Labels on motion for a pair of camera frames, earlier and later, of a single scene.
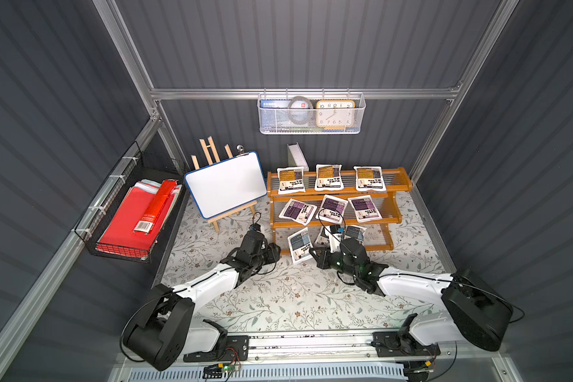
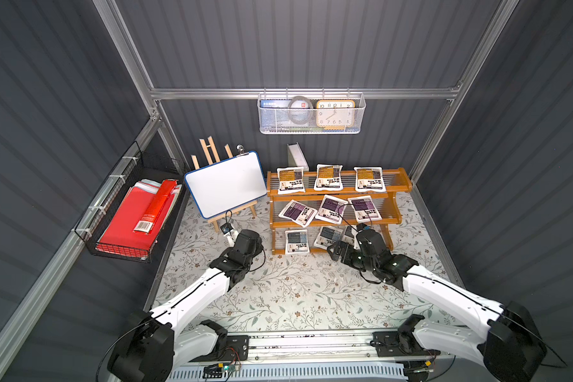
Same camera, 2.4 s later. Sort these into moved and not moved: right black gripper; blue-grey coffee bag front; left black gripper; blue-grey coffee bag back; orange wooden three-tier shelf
Moved: blue-grey coffee bag front; right black gripper; left black gripper
Not moved: orange wooden three-tier shelf; blue-grey coffee bag back
